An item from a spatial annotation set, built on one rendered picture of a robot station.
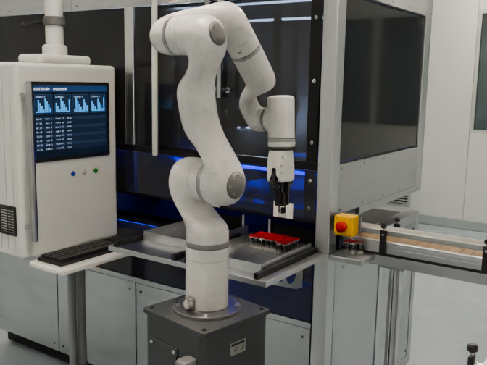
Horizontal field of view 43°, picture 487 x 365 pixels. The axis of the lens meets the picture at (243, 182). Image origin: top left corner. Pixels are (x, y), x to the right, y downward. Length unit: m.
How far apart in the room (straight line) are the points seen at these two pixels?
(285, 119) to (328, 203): 0.48
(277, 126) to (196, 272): 0.51
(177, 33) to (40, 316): 2.24
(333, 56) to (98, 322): 1.74
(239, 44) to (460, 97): 5.23
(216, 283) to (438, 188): 5.39
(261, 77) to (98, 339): 1.83
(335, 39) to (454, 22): 4.72
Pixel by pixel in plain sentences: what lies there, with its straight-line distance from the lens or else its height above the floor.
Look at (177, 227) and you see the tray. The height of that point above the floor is 0.89.
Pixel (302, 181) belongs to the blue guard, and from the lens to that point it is 2.26.
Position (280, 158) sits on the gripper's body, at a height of 1.27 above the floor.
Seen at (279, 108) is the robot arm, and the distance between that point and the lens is 1.85.
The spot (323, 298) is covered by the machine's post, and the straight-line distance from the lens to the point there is 2.32.
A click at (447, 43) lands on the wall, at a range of 6.85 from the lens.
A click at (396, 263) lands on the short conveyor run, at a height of 0.86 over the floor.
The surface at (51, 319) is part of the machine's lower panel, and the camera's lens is 3.42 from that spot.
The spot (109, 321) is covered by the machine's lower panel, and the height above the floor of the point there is 0.35.
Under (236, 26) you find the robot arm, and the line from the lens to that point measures 1.67.
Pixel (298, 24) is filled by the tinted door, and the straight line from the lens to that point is 2.27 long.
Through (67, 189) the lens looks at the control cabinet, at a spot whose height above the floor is 1.05.
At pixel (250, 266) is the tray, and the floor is 0.90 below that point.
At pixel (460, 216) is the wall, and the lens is 6.90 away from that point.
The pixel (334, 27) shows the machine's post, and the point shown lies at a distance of 2.20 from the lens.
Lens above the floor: 1.49
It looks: 9 degrees down
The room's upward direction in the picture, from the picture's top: 1 degrees clockwise
